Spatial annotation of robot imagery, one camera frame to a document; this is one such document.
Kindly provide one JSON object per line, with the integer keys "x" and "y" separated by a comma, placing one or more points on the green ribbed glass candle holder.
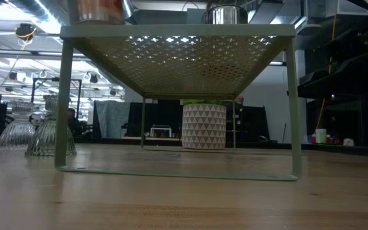
{"x": 43, "y": 137}

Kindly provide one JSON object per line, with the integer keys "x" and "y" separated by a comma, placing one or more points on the red container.
{"x": 313, "y": 139}

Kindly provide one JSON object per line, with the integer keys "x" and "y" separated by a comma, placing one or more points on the copper sided tin candle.
{"x": 96, "y": 11}

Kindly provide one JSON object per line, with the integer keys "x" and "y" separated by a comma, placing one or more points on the small white object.
{"x": 348, "y": 142}

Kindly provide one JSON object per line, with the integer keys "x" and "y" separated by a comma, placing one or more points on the white cup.
{"x": 320, "y": 135}

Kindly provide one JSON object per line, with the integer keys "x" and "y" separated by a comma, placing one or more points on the silver tin candle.
{"x": 225, "y": 16}

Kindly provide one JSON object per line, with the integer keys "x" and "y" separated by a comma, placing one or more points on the succulent in patterned pot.
{"x": 203, "y": 127}

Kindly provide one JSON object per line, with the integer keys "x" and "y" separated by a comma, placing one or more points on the green perforated metal shelf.
{"x": 177, "y": 31}

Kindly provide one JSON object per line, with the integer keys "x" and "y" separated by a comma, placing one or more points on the white frame object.
{"x": 161, "y": 128}

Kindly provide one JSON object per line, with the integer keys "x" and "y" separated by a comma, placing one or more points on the black stand frame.
{"x": 43, "y": 79}

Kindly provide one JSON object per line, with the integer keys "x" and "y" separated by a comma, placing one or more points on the silver ventilation duct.
{"x": 126, "y": 8}

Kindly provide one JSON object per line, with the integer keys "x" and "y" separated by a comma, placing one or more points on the grey cloth cover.
{"x": 110, "y": 118}

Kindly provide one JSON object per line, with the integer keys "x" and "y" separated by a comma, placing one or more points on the clear ribbed glass candle holder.
{"x": 16, "y": 131}

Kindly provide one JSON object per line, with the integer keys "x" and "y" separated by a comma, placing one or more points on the person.
{"x": 73, "y": 119}

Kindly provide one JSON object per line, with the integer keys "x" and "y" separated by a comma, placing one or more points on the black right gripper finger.
{"x": 327, "y": 87}
{"x": 315, "y": 76}

